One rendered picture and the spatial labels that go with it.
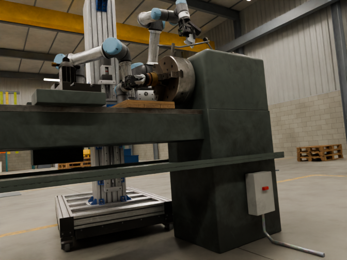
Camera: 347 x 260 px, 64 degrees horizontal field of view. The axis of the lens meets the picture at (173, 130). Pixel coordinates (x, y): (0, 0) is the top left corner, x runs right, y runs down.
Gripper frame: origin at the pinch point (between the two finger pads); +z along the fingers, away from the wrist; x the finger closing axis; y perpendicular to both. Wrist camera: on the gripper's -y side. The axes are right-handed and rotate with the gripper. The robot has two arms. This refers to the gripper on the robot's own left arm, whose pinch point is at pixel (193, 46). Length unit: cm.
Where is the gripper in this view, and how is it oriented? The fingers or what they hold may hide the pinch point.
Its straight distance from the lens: 193.9
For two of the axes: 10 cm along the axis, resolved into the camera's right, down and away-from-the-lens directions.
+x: 5.3, -3.0, -7.9
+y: -8.3, 0.2, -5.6
